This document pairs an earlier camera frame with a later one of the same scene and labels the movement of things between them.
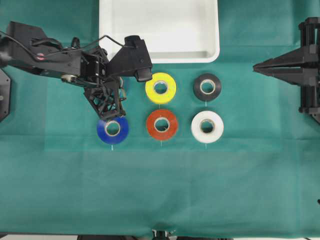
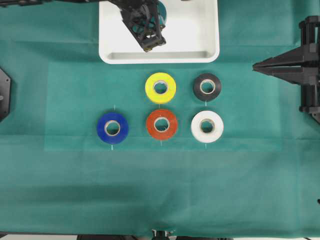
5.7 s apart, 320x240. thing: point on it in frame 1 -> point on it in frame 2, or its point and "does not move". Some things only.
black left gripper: (105, 98) -> (142, 18)
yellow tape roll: (163, 98) does not move
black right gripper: (301, 66) does not move
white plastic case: (175, 31) does not move
